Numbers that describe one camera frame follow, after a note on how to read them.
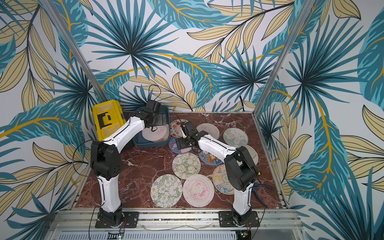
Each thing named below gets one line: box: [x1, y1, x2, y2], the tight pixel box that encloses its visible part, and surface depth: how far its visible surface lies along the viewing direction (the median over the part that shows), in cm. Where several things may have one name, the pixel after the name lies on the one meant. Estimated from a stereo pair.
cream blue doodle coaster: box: [212, 164, 235, 195], surface depth 88 cm
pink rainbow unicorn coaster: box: [142, 124, 169, 142], surface depth 106 cm
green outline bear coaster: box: [172, 152, 201, 180], surface depth 94 cm
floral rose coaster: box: [170, 119, 189, 138], surface depth 112 cm
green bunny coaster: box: [223, 127, 249, 148], surface depth 109 cm
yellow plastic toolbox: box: [92, 100, 127, 142], surface depth 95 cm
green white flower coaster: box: [150, 174, 183, 209], surface depth 84 cm
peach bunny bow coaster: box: [159, 124, 170, 142], surface depth 105 cm
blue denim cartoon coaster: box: [198, 149, 224, 166], surface depth 97 cm
